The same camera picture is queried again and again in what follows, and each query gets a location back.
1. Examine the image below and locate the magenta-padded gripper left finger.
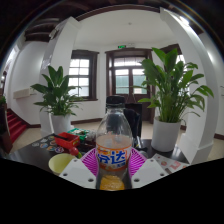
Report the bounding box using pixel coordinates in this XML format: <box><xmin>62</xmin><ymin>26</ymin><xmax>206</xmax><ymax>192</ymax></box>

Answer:
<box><xmin>59</xmin><ymin>148</ymin><xmax>101</xmax><ymax>190</ymax></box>

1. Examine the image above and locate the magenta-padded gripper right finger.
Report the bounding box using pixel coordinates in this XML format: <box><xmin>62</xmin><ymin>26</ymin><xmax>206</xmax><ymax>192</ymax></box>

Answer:
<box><xmin>125</xmin><ymin>147</ymin><xmax>167</xmax><ymax>190</ymax></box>

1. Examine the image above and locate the orange drink plastic bottle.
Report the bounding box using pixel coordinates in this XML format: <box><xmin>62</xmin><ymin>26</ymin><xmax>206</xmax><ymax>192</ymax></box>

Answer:
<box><xmin>95</xmin><ymin>95</ymin><xmax>133</xmax><ymax>191</ymax></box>

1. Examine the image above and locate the small red ball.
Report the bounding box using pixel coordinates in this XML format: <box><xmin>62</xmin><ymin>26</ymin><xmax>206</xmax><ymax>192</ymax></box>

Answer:
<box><xmin>68</xmin><ymin>146</ymin><xmax>80</xmax><ymax>157</ymax></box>

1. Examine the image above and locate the pale yellow cup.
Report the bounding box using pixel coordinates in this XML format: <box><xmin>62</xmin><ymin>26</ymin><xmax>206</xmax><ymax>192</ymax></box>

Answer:
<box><xmin>48</xmin><ymin>152</ymin><xmax>79</xmax><ymax>176</ymax></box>

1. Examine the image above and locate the red plastic box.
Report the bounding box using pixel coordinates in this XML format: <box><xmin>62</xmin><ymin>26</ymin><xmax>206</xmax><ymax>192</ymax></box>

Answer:
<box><xmin>54</xmin><ymin>131</ymin><xmax>81</xmax><ymax>150</ymax></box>

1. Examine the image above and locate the printed paper leaflet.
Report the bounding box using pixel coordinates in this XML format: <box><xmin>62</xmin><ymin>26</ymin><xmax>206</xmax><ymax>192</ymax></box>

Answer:
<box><xmin>151</xmin><ymin>153</ymin><xmax>190</xmax><ymax>175</ymax></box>

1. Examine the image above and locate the small potted plant white pot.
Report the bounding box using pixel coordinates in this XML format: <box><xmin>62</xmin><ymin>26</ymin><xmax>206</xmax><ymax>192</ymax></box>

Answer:
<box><xmin>30</xmin><ymin>65</ymin><xmax>84</xmax><ymax>134</ymax></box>

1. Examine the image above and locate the red carpeted staircase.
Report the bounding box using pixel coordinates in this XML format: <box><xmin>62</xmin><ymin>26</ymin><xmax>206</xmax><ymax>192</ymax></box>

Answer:
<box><xmin>5</xmin><ymin>108</ymin><xmax>29</xmax><ymax>144</ymax></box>

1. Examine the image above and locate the large potted plant white pot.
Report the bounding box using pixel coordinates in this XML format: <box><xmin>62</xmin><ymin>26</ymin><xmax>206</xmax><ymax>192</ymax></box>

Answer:
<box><xmin>134</xmin><ymin>47</ymin><xmax>215</xmax><ymax>153</ymax></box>

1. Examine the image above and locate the dark wooden glazed door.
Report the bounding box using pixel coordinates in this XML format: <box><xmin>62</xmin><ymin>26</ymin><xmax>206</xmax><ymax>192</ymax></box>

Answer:
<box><xmin>105</xmin><ymin>48</ymin><xmax>154</xmax><ymax>123</ymax></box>

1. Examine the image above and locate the dark framed window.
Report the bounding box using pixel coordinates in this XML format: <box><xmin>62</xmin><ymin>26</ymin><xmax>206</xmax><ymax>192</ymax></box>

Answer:
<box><xmin>68</xmin><ymin>49</ymin><xmax>100</xmax><ymax>102</ymax></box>
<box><xmin>163</xmin><ymin>43</ymin><xmax>188</xmax><ymax>66</ymax></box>

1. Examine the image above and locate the white wall radiator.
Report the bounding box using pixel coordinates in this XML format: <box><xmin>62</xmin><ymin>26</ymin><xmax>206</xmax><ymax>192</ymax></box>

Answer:
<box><xmin>13</xmin><ymin>87</ymin><xmax>38</xmax><ymax>100</ymax></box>

